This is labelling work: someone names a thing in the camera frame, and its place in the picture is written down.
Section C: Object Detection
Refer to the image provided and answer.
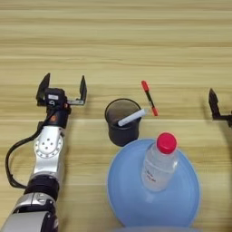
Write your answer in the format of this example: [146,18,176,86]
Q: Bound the black mesh pen cup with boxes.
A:
[104,98,143,148]

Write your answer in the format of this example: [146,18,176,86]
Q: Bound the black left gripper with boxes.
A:
[35,72,88,130]

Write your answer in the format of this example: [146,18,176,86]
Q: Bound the red and black pen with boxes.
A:
[140,80,160,117]

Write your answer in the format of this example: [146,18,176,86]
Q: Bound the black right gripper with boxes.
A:
[208,88,232,129]

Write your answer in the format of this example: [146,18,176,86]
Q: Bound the grey robot torso edge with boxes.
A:
[111,226,194,232]

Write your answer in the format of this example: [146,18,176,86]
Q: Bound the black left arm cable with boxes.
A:
[5,121,49,189]

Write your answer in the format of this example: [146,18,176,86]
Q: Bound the blue plastic plate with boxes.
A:
[107,138,201,229]

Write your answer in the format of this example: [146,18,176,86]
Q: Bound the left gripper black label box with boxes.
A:
[44,87,67,107]

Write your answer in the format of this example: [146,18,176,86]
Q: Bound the white marker with black cap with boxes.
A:
[117,108,148,128]

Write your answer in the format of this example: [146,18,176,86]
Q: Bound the clear bottle with red cap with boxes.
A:
[140,131,179,193]

